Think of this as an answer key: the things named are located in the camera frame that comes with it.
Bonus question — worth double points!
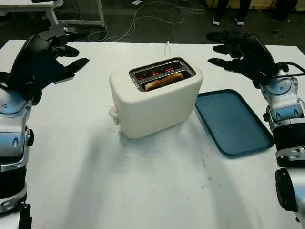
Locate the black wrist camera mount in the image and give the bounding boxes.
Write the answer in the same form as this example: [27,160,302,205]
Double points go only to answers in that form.
[252,75,266,90]
[5,54,66,106]

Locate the wooden crate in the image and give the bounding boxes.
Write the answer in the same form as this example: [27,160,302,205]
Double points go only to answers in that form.
[206,0,298,11]

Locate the browned toast slice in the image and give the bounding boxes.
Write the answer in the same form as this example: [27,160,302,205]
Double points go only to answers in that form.
[144,73,184,91]

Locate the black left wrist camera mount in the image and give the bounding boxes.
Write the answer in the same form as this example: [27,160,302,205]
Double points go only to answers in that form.
[5,54,66,106]

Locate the thin white floor cable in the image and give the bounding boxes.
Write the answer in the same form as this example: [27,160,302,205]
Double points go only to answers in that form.
[87,30,108,41]

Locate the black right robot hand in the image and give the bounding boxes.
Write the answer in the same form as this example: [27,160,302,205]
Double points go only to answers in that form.
[206,31,278,82]

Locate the white toaster power cord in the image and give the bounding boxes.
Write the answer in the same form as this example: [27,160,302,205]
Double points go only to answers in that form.
[164,40,173,58]

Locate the long white floor cable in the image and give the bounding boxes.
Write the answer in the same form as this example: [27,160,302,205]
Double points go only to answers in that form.
[104,2,208,42]

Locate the white metal-frame desk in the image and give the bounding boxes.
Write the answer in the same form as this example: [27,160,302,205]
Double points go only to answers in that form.
[0,0,106,28]

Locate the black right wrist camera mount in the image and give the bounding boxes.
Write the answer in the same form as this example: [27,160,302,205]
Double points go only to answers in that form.
[252,75,266,90]

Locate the white two-slot toaster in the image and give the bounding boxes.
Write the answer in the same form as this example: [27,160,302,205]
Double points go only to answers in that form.
[109,57,204,139]

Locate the black bin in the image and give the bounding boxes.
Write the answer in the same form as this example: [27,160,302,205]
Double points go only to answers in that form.
[271,0,295,21]

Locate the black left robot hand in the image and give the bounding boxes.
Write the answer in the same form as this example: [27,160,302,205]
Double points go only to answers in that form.
[9,23,91,84]

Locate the blue plastic tray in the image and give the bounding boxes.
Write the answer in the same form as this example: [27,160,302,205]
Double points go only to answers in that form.
[194,89,275,157]

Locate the person in black trousers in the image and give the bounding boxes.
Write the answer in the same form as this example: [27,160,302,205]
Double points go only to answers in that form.
[213,0,250,26]

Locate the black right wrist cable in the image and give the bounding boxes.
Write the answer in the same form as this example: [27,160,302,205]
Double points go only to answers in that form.
[274,61,305,78]

